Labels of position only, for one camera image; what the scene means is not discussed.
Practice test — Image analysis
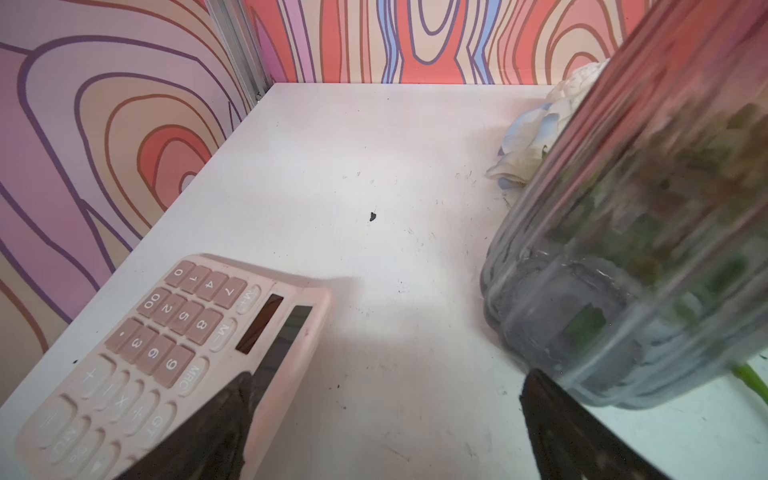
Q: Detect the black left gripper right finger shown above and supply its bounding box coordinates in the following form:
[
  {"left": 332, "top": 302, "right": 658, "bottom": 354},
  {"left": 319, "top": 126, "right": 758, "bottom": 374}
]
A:
[{"left": 519, "top": 369, "right": 667, "bottom": 480}]

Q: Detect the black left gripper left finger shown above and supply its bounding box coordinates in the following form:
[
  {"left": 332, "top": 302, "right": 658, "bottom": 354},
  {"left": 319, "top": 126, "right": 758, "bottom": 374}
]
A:
[{"left": 119, "top": 372, "right": 254, "bottom": 480}]

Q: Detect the white blue rose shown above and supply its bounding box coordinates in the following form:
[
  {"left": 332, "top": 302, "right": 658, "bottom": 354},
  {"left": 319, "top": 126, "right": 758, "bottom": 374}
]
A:
[{"left": 486, "top": 59, "right": 610, "bottom": 189}]

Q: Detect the red glass vase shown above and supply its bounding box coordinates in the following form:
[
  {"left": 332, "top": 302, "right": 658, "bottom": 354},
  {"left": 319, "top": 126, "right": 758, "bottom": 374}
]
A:
[{"left": 481, "top": 1, "right": 767, "bottom": 410}]

